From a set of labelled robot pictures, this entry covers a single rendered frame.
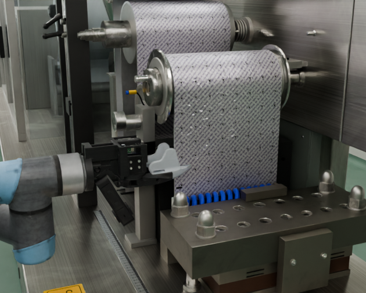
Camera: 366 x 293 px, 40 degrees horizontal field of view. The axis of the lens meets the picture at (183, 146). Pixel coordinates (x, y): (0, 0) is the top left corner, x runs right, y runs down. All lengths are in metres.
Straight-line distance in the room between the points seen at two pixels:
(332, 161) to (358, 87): 0.40
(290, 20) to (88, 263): 0.68
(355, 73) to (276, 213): 0.30
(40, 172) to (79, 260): 0.26
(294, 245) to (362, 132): 0.26
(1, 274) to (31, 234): 2.00
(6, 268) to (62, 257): 1.89
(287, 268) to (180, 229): 0.20
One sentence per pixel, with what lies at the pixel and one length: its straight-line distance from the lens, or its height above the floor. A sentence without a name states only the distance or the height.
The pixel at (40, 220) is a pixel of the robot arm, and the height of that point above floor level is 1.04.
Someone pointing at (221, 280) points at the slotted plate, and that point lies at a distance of 0.92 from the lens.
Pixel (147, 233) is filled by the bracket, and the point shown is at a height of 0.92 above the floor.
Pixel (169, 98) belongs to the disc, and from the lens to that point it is 0.96.
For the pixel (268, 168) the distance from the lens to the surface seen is 1.10.
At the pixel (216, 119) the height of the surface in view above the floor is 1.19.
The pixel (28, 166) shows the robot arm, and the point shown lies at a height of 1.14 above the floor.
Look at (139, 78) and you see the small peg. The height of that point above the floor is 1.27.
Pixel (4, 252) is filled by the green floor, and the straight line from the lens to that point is 3.17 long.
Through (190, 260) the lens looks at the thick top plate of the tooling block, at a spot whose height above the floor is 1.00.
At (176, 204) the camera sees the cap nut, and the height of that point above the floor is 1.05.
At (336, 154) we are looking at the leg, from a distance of 1.37.
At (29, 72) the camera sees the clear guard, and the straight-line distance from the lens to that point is 1.95.
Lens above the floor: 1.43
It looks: 17 degrees down
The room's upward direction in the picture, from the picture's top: straight up
